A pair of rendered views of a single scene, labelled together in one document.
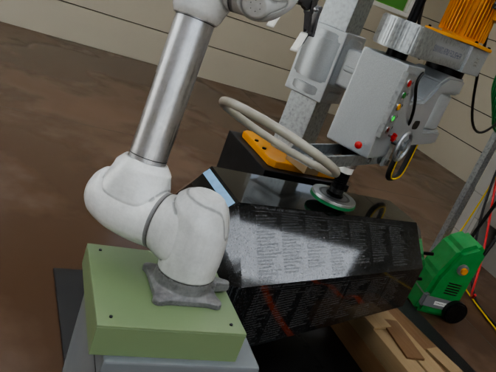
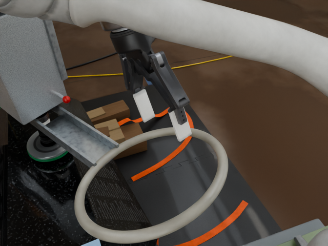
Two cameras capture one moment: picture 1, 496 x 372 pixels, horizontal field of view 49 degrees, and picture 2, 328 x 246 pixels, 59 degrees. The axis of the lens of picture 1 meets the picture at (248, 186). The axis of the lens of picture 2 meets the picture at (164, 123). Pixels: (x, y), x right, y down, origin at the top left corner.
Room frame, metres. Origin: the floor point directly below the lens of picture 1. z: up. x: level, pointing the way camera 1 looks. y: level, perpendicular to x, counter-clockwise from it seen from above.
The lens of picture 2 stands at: (1.72, 0.48, 1.94)
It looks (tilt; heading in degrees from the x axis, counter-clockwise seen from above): 44 degrees down; 277
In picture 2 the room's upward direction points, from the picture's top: straight up
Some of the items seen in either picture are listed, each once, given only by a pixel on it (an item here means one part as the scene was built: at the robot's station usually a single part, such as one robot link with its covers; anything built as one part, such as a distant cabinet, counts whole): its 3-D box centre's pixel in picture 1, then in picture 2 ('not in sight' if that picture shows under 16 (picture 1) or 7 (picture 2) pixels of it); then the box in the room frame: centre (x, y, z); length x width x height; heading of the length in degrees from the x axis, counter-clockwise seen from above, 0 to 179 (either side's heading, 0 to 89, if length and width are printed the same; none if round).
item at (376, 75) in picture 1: (381, 107); (6, 55); (2.46, -0.43, 1.34); 0.36 x 0.22 x 0.45; 148
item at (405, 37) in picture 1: (430, 49); not in sight; (2.69, -0.57, 1.63); 0.96 x 0.25 x 0.17; 148
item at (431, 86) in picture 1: (407, 113); not in sight; (2.72, -0.61, 1.32); 0.74 x 0.23 x 0.49; 148
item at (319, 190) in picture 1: (333, 195); (50, 141); (2.40, -0.39, 0.89); 0.21 x 0.21 x 0.01
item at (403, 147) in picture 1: (395, 142); not in sight; (2.44, -0.55, 1.22); 0.15 x 0.10 x 0.15; 148
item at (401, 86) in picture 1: (395, 105); (50, 45); (2.28, -0.45, 1.39); 0.08 x 0.03 x 0.28; 148
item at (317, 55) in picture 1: (356, 71); not in sight; (3.18, -0.34, 1.38); 0.74 x 0.34 x 0.25; 61
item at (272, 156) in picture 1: (288, 153); not in sight; (3.27, -0.17, 0.76); 0.49 x 0.49 x 0.05; 30
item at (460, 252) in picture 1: (456, 255); not in sight; (3.54, -1.52, 0.43); 0.35 x 0.35 x 0.87; 15
